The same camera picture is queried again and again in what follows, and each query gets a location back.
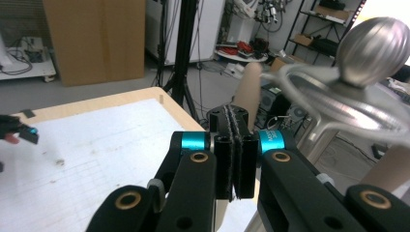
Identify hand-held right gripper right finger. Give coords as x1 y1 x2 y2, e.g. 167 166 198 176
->
229 103 296 199

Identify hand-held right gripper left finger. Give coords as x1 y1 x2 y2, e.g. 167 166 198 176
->
170 103 235 201

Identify slotted beige spatula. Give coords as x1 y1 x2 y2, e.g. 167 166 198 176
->
214 62 264 231

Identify solid beige spatula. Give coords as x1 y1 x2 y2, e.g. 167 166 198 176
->
359 144 410 197

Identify metal utensil stand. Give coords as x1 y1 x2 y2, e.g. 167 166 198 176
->
245 15 410 232

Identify white low platform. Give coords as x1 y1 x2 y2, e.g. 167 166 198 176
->
0 35 57 82

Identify black computer tower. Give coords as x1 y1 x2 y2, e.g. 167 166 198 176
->
259 84 291 129

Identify white grid mat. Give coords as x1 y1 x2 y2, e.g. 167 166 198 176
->
0 98 259 232

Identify white round table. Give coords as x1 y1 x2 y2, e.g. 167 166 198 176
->
214 47 269 64

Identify tall cardboard panel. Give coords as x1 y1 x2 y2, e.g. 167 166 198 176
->
43 0 147 87

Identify white cabinet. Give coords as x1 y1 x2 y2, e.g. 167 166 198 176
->
144 0 226 66

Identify black metal shelf rack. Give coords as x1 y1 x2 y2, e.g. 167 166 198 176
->
283 0 366 66

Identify black metal frame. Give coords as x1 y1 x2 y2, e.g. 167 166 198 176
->
156 0 207 120

